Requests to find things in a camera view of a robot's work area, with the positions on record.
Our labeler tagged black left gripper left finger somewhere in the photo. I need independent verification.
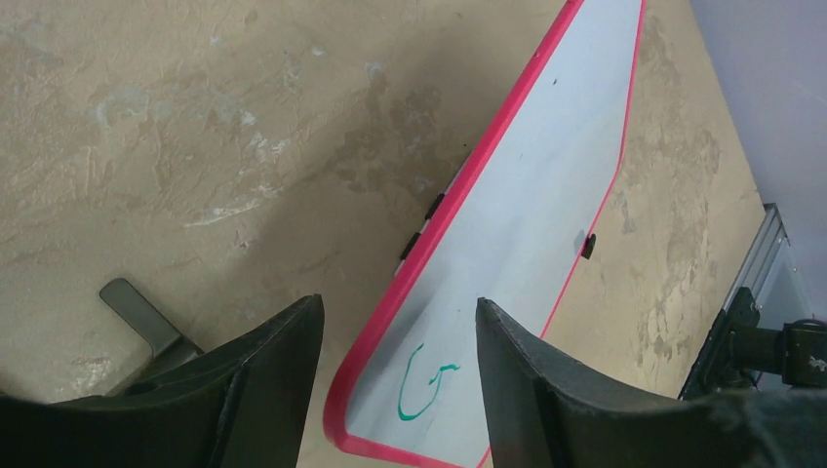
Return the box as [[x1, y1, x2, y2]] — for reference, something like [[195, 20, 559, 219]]
[[1, 294, 325, 467]]

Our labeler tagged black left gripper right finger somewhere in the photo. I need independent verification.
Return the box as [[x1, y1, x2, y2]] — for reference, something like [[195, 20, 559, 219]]
[[476, 298, 826, 467]]

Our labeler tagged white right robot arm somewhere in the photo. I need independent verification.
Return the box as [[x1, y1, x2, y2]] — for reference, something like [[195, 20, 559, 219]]
[[679, 287, 826, 400]]

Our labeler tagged pink framed whiteboard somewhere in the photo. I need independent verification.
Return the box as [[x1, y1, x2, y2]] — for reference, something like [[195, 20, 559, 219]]
[[323, 0, 646, 467]]

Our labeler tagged black whiteboard stand foot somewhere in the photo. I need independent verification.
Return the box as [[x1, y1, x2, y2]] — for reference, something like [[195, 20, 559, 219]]
[[580, 233, 597, 259], [399, 192, 446, 262]]

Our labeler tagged dark metal pipe bracket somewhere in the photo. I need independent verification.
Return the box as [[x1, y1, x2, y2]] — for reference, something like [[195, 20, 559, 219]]
[[98, 278, 204, 383]]

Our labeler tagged aluminium frame rail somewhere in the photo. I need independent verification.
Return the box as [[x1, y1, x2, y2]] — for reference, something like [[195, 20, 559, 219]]
[[723, 203, 815, 329]]

